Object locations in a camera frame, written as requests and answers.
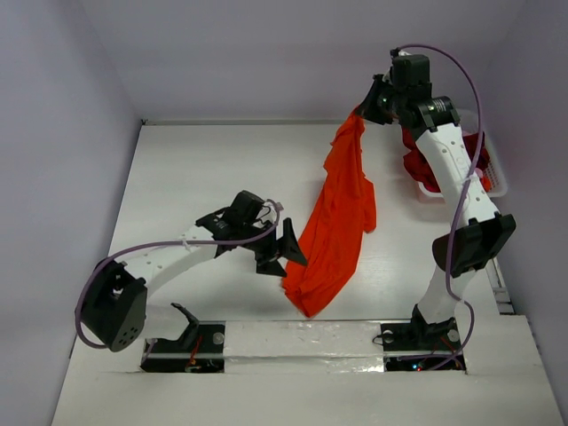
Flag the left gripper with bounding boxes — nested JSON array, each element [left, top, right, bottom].
[[239, 219, 305, 278]]

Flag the orange t shirt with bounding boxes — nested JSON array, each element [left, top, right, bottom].
[[282, 113, 377, 319]]

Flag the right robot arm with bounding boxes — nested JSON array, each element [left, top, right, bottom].
[[356, 48, 517, 351]]

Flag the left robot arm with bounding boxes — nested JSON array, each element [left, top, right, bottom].
[[75, 190, 308, 352]]

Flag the dark red t shirt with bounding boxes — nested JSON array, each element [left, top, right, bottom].
[[402, 129, 492, 193]]

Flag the white plastic basket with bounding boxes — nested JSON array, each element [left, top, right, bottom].
[[414, 108, 508, 204]]

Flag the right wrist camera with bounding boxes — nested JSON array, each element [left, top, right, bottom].
[[390, 48, 410, 59]]

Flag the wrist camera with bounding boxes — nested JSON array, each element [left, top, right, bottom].
[[390, 48, 410, 59], [257, 200, 283, 222]]

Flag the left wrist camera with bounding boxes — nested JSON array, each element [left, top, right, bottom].
[[257, 200, 283, 222]]

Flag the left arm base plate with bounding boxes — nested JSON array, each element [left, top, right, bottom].
[[140, 303, 225, 374]]

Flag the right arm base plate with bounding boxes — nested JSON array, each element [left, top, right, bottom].
[[372, 322, 462, 372]]

